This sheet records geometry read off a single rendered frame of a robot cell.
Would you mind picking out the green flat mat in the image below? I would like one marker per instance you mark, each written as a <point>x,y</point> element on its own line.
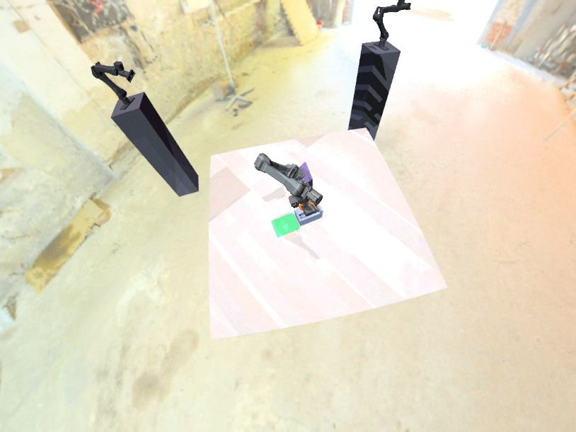
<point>288,223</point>

